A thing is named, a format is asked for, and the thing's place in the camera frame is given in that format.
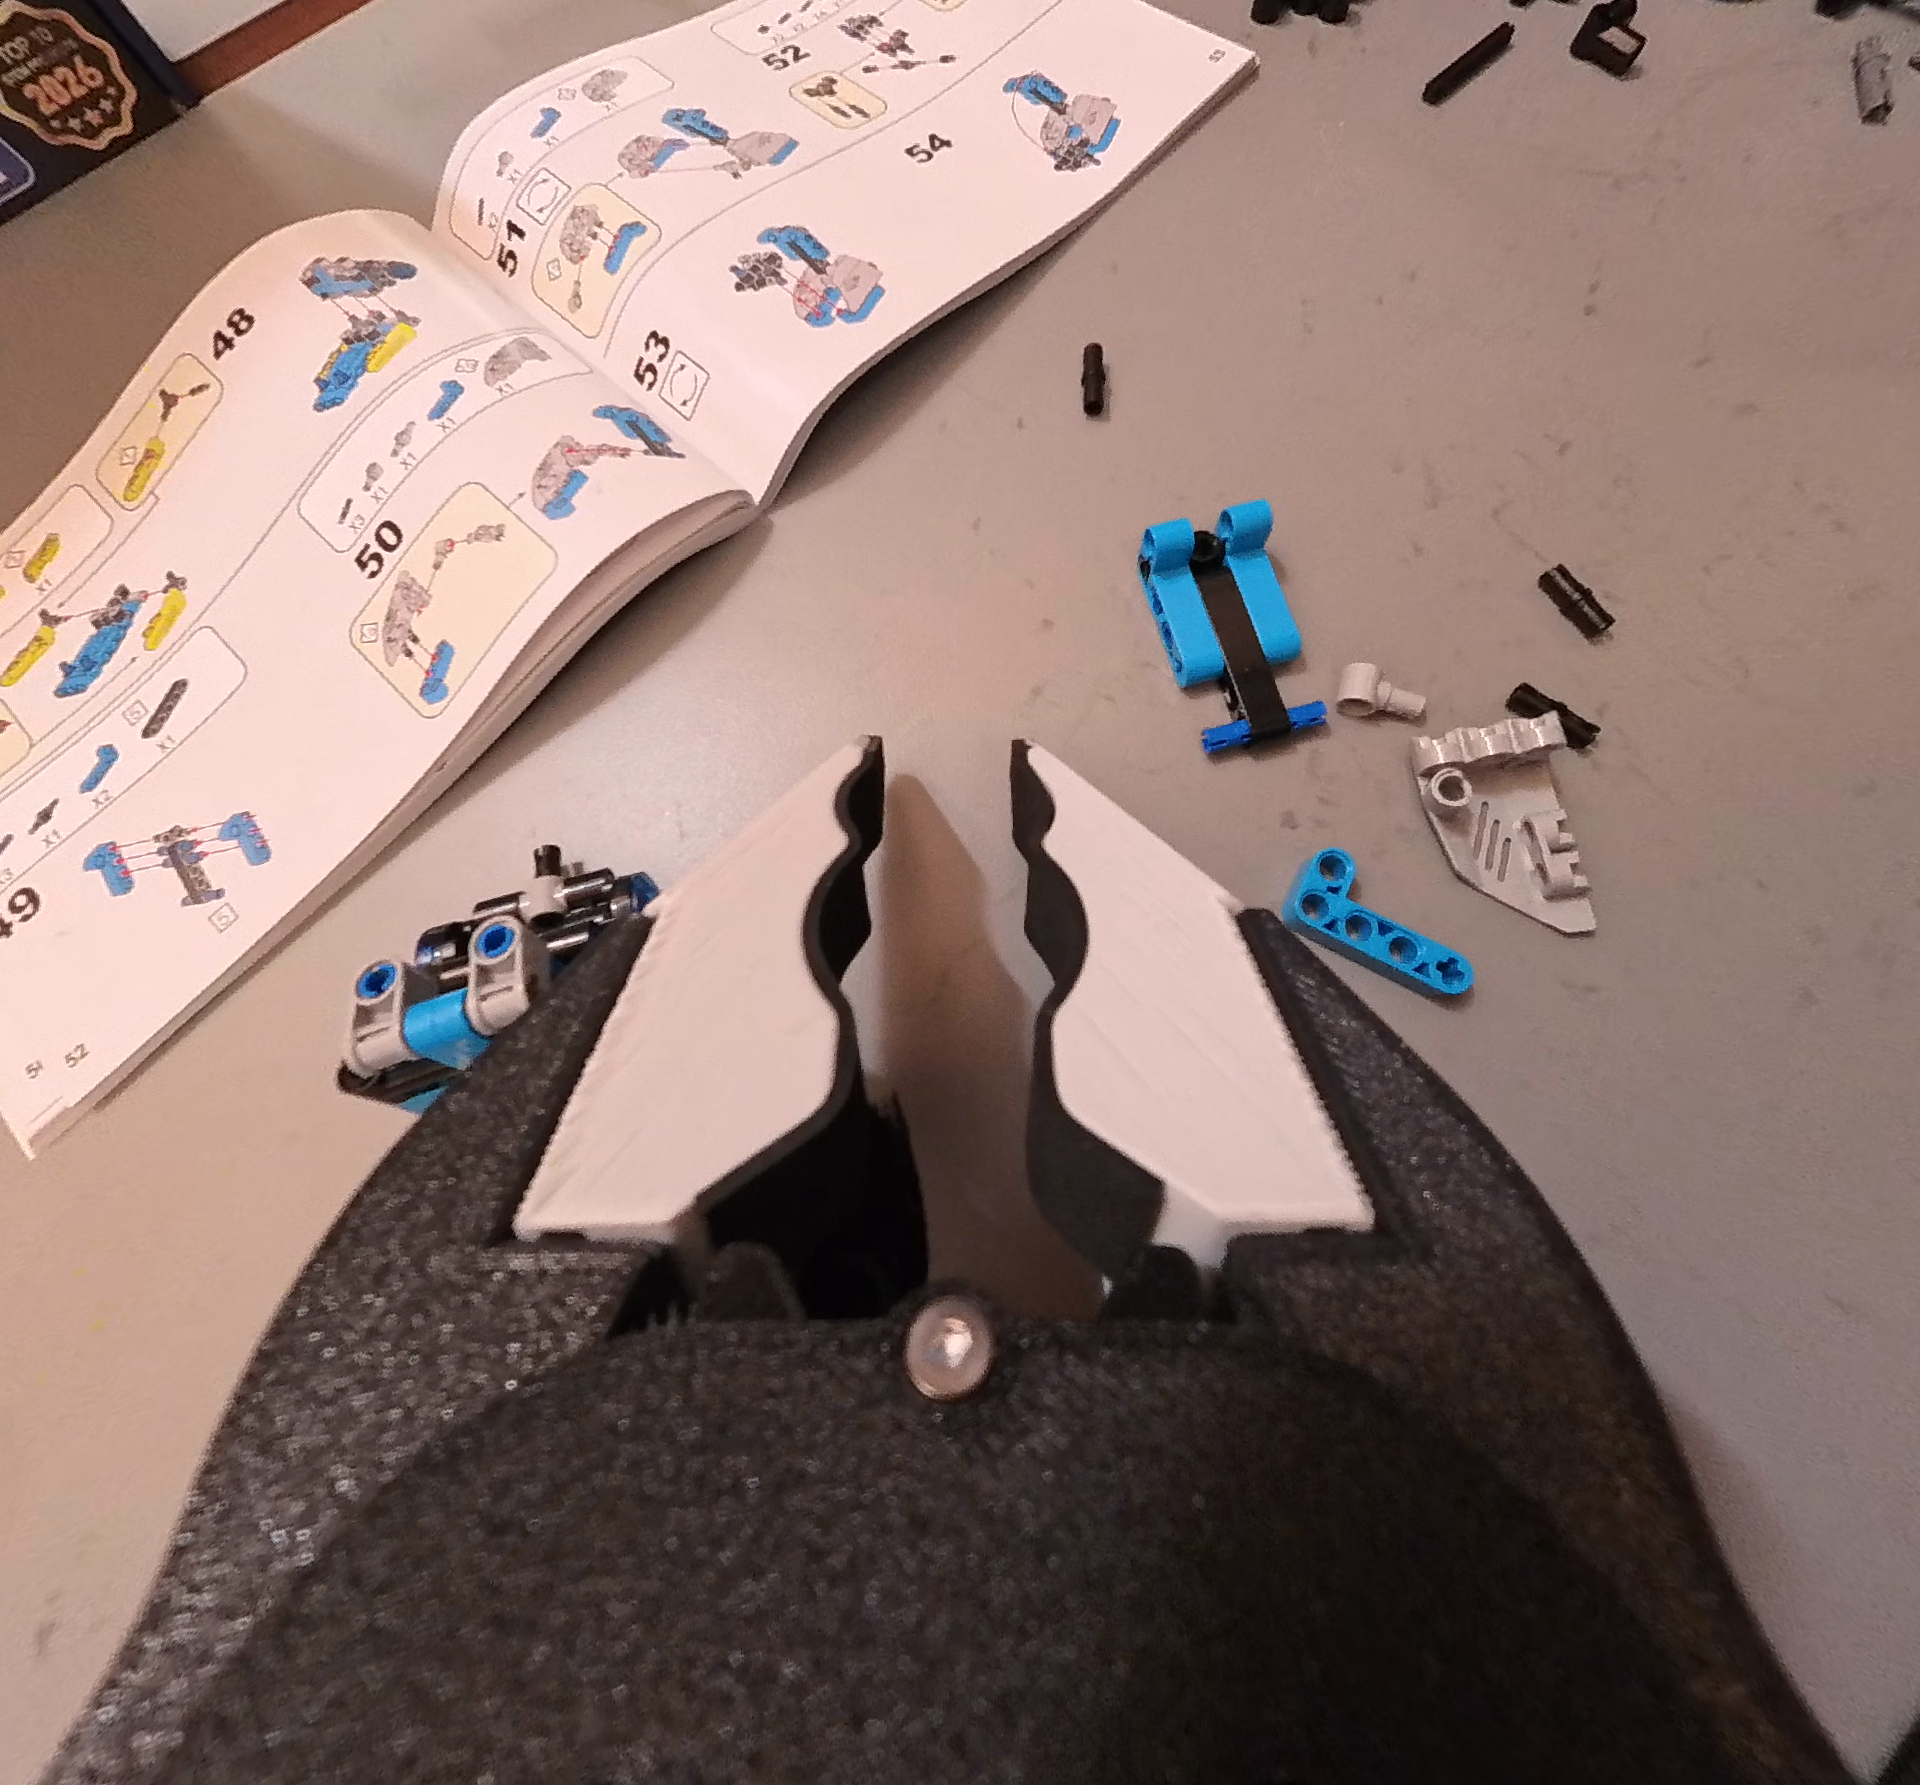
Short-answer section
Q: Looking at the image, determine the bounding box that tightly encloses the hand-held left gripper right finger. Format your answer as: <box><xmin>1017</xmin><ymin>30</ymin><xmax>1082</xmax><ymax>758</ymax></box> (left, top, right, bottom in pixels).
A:
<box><xmin>1007</xmin><ymin>737</ymin><xmax>1380</xmax><ymax>1314</ymax></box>

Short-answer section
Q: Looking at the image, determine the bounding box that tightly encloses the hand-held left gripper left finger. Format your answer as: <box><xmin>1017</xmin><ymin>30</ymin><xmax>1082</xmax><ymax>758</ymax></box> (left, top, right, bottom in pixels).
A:
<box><xmin>514</xmin><ymin>733</ymin><xmax>890</xmax><ymax>1314</ymax></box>

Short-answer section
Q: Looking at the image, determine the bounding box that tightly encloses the blue L-shaped brick beam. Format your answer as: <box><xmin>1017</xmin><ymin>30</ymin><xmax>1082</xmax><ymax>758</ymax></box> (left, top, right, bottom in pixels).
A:
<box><xmin>1283</xmin><ymin>847</ymin><xmax>1475</xmax><ymax>995</ymax></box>

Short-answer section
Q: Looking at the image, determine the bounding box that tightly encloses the grey wedge brick panel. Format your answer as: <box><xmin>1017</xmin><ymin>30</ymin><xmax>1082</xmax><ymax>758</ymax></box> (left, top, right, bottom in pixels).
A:
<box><xmin>1410</xmin><ymin>711</ymin><xmax>1598</xmax><ymax>939</ymax></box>

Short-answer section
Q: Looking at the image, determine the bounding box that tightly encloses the grey desk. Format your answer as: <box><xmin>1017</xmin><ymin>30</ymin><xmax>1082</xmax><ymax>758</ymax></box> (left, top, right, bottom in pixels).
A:
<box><xmin>0</xmin><ymin>0</ymin><xmax>1920</xmax><ymax>1785</ymax></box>

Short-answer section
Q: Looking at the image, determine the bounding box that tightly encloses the blue yellow toy vehicle assembly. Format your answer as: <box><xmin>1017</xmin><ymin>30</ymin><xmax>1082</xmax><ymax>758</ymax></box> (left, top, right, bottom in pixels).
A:
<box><xmin>336</xmin><ymin>847</ymin><xmax>661</xmax><ymax>1112</ymax></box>

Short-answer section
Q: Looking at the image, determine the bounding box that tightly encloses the open instruction booklet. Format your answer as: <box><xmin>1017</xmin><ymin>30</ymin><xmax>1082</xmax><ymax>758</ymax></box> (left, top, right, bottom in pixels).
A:
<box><xmin>0</xmin><ymin>0</ymin><xmax>1257</xmax><ymax>1159</ymax></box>

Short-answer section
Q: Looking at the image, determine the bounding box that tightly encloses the dark blue toy kit box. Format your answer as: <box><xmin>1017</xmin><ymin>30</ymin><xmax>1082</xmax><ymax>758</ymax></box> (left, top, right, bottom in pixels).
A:
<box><xmin>0</xmin><ymin>0</ymin><xmax>196</xmax><ymax>225</ymax></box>

